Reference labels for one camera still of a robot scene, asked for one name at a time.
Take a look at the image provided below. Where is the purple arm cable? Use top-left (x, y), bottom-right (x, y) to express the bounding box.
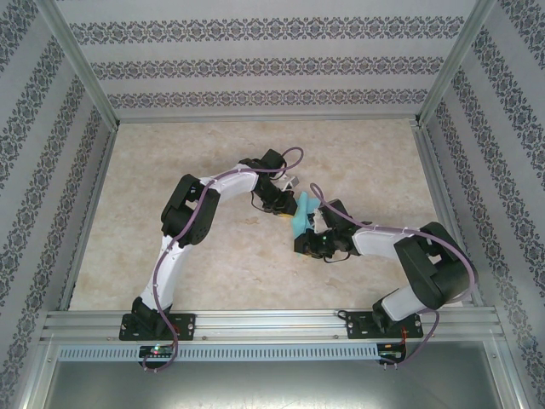
top-left (309, 182), bottom-right (479, 367)
top-left (142, 146), bottom-right (306, 374)

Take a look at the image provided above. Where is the aluminium side rail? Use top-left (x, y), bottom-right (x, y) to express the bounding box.
top-left (409, 121), bottom-right (486, 308)
top-left (57, 123), bottom-right (120, 312)

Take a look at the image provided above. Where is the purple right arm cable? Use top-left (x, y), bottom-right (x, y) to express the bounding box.
top-left (309, 182), bottom-right (479, 367)

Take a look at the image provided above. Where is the grey sheet metal panel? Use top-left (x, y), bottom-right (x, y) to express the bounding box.
top-left (16, 338), bottom-right (531, 409)

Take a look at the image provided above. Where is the slotted grey cable duct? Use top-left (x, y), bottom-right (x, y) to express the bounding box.
top-left (57, 343), bottom-right (381, 363)

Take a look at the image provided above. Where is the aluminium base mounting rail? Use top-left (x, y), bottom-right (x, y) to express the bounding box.
top-left (40, 308), bottom-right (508, 342)

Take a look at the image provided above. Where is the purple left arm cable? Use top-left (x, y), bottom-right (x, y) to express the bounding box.
top-left (142, 146), bottom-right (306, 374)

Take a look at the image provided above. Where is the thin black left gripper cable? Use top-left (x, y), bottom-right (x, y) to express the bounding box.
top-left (250, 193), bottom-right (273, 214)

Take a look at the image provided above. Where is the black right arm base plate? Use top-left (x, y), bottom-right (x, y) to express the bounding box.
top-left (345, 310), bottom-right (423, 341)

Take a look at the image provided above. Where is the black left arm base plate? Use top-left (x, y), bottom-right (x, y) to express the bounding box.
top-left (120, 313), bottom-right (198, 343)

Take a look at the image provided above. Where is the aluminium frame post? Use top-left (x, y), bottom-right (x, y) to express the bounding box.
top-left (413, 0), bottom-right (500, 128)
top-left (37, 0), bottom-right (121, 129)

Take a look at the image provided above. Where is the teal cloth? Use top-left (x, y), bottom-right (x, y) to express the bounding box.
top-left (290, 191), bottom-right (318, 242)

